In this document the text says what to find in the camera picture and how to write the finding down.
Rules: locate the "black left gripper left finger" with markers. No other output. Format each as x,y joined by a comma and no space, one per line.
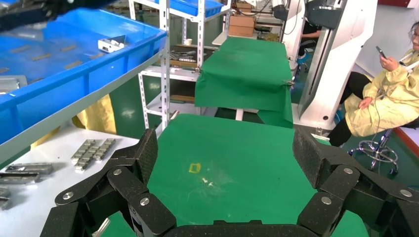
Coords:
126,184

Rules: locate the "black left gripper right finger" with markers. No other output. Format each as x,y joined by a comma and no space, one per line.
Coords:
340,183

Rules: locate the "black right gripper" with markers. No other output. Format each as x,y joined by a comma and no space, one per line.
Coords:
78,3

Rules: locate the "pile of metal parts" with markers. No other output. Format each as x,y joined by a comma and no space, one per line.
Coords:
181,55

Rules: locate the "flat grey metal strip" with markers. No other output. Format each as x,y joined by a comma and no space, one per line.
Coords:
97,56
20,49
4,70
68,48
42,57
73,64

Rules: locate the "ribbed silver metal part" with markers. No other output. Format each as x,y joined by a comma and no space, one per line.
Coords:
104,149
83,151

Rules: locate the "yellow tape square mark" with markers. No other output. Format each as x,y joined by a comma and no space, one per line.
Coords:
190,170

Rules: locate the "grey metal block part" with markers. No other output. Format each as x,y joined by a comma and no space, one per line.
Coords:
11,84

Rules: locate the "yellow plastic sheet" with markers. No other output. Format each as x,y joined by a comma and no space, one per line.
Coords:
98,114

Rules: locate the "large blue plastic bin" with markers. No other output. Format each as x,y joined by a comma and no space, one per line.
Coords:
65,85

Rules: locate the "white paper scraps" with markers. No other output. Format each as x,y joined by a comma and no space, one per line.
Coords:
205,180

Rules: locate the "white metal shelving rack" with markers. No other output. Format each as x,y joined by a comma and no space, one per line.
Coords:
42,202

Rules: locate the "person in yellow coat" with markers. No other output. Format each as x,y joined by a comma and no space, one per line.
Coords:
386,108

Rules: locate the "chrome stool base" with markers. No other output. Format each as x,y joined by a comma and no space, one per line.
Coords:
413,124

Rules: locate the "grey metal bar part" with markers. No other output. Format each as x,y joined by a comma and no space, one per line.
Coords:
31,168

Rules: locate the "wooden board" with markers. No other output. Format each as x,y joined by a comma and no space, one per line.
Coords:
182,98
183,64

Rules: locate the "dark grey metal tray part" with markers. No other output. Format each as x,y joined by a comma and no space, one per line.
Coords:
18,178

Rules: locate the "small grey metal part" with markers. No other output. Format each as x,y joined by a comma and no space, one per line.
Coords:
4,192
5,203

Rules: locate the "white perforated shelving rack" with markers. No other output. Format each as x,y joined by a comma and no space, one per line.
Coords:
183,73

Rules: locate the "black smartphone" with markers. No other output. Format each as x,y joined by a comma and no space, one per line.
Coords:
380,51

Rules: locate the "white tape roll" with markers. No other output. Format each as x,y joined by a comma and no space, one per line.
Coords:
188,42

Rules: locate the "person in black shirt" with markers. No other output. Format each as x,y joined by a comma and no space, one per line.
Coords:
309,29

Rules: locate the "white robot body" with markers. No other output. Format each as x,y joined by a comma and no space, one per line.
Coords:
293,32

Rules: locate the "small blue plastic bin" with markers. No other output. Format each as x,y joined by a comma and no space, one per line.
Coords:
193,6

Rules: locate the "brown cardboard box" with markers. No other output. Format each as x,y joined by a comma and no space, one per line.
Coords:
241,26

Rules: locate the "small cardboard box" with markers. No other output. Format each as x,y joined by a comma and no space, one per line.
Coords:
244,6

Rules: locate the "white metal bracket part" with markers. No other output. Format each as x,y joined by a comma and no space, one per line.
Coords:
109,45

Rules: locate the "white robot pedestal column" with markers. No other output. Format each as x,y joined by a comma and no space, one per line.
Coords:
327,81

